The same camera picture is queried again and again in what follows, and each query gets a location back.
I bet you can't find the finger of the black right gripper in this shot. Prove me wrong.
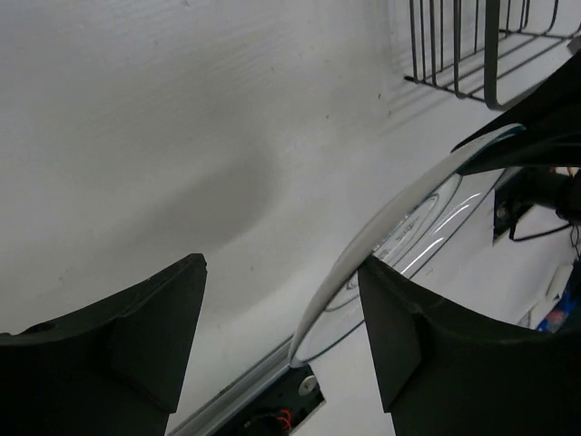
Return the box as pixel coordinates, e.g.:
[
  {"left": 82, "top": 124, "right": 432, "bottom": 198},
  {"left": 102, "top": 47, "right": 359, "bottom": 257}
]
[{"left": 458, "top": 57, "right": 580, "bottom": 175}]

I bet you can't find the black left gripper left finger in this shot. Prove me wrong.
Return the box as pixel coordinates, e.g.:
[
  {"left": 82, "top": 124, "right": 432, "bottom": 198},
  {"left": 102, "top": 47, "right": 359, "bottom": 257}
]
[{"left": 1, "top": 253, "right": 207, "bottom": 435}]

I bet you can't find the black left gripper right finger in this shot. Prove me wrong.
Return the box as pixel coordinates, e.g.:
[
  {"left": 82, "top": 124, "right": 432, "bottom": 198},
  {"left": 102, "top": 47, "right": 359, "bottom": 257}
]
[{"left": 358, "top": 257, "right": 580, "bottom": 435}]

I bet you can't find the white plate teal rim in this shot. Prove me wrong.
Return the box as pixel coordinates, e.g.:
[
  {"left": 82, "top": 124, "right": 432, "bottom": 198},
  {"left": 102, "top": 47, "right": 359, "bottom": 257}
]
[{"left": 289, "top": 124, "right": 519, "bottom": 368}]

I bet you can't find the grey wire dish rack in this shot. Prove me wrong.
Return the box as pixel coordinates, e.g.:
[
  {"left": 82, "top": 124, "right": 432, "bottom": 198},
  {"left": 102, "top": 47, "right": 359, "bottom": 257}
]
[{"left": 405, "top": 1, "right": 580, "bottom": 111}]

